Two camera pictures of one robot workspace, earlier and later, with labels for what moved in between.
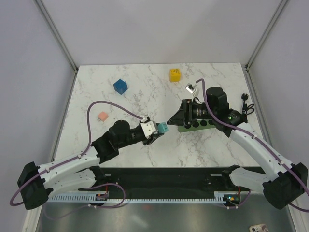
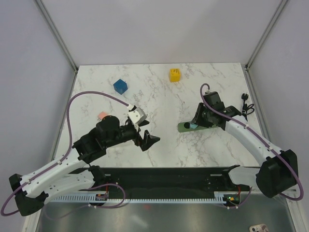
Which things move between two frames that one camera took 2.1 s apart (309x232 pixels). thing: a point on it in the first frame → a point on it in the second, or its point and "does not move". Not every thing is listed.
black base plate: (172, 181) does not move
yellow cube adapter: (175, 75) does not move
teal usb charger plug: (162, 127) → (193, 125)
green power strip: (198, 124) does not move
